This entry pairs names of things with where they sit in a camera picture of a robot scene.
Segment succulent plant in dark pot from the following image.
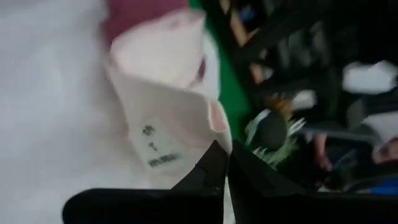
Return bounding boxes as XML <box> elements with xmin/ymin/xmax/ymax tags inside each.
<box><xmin>244</xmin><ymin>99</ymin><xmax>307</xmax><ymax>169</ymax></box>

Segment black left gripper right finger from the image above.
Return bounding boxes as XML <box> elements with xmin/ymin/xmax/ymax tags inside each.
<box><xmin>228</xmin><ymin>140</ymin><xmax>398</xmax><ymax>224</ymax></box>

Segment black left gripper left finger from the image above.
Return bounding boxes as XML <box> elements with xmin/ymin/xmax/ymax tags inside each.
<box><xmin>62</xmin><ymin>139</ymin><xmax>229</xmax><ymax>224</ymax></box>

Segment black aluminium rig frame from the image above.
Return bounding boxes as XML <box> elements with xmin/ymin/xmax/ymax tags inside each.
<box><xmin>198</xmin><ymin>0</ymin><xmax>343</xmax><ymax>103</ymax></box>

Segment maroon garment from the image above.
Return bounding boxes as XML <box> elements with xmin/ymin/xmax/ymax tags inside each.
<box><xmin>101</xmin><ymin>0</ymin><xmax>208</xmax><ymax>80</ymax></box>

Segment white t-shirt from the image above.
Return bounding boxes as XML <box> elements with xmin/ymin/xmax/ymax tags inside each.
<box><xmin>0</xmin><ymin>0</ymin><xmax>234</xmax><ymax>224</ymax></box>

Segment person's forearm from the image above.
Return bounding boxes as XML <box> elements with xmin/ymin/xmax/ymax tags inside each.
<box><xmin>313</xmin><ymin>133</ymin><xmax>333</xmax><ymax>171</ymax></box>

